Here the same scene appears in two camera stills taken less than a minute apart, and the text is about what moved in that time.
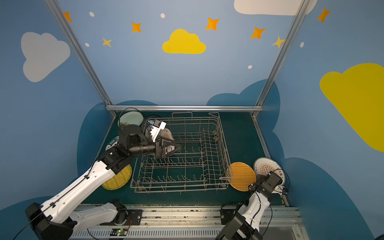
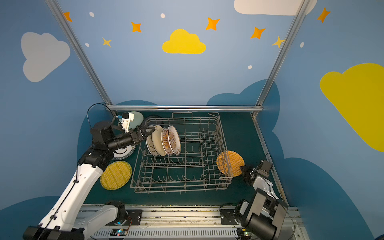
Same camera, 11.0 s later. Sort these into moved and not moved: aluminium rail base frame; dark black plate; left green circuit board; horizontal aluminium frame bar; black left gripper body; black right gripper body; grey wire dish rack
Moved: black left gripper body; black right gripper body
Not moved: grey wire dish rack; aluminium rail base frame; dark black plate; left green circuit board; horizontal aluminium frame bar
